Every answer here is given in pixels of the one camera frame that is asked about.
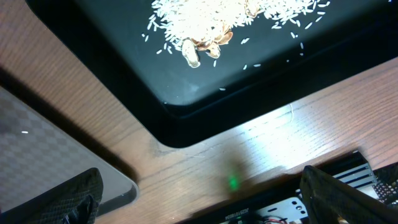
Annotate rice food scraps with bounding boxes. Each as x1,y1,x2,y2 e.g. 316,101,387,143
147,0,329,68

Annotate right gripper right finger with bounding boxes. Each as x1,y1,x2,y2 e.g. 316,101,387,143
300,166,397,224

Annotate brown serving tray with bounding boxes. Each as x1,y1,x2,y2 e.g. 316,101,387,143
1,88,139,215

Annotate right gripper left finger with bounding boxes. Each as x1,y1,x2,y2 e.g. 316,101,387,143
1,168,103,224

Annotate black waste tray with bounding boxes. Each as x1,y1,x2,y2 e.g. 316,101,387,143
28,0,397,147

